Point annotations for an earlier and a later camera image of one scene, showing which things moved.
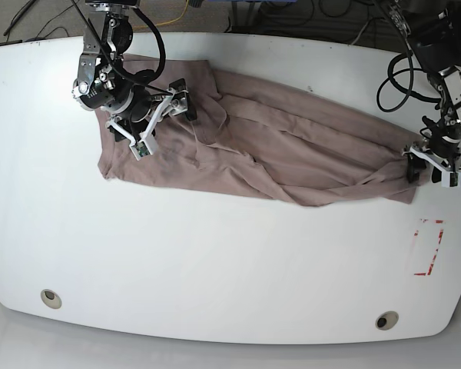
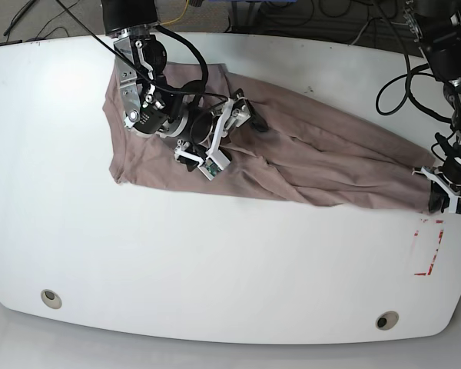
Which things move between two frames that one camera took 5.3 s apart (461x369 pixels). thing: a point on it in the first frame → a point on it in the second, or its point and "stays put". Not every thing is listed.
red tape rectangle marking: [439, 242] stays put
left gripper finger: [117, 137] → [191, 164]
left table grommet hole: [51, 298] stays put
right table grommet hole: [386, 320] stays put
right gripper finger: [415, 166] → [439, 197]
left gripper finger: [191, 113] → [256, 120]
